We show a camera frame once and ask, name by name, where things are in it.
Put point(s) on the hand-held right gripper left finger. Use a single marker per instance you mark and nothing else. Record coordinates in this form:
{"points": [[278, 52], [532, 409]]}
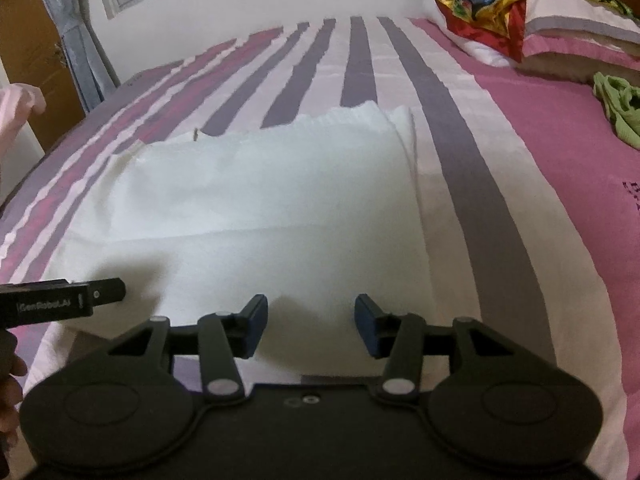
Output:
{"points": [[258, 321]]}

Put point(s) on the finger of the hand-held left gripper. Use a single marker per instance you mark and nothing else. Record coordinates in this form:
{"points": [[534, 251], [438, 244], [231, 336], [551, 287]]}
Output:
{"points": [[107, 291]]}

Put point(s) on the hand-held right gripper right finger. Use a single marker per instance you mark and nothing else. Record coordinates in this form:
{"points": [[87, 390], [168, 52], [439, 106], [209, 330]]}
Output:
{"points": [[365, 326]]}

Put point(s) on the white knit sweater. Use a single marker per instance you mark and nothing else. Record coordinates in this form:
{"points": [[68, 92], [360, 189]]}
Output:
{"points": [[260, 210]]}

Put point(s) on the person's left hand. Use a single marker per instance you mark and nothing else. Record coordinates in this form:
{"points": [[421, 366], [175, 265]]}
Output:
{"points": [[9, 410]]}

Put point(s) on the light pink blanket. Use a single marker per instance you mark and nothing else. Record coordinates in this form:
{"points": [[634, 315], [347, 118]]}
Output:
{"points": [[17, 125]]}

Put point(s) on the striped pink bed sheet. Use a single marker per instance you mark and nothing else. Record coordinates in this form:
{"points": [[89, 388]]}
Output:
{"points": [[525, 200]]}

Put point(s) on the grey curtain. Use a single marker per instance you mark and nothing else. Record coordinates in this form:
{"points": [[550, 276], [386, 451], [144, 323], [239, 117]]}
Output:
{"points": [[80, 40]]}

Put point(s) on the brown wooden wardrobe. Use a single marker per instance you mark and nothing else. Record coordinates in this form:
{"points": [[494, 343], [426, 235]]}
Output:
{"points": [[30, 45]]}

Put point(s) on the white pillow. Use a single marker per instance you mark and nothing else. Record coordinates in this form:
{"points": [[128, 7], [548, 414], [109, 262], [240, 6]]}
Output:
{"points": [[465, 42]]}

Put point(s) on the green garment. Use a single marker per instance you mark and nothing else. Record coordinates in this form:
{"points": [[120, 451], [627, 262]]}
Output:
{"points": [[622, 110]]}

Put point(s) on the pink striped pillow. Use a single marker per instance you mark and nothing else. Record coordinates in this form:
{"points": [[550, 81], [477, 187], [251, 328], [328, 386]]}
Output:
{"points": [[575, 35]]}

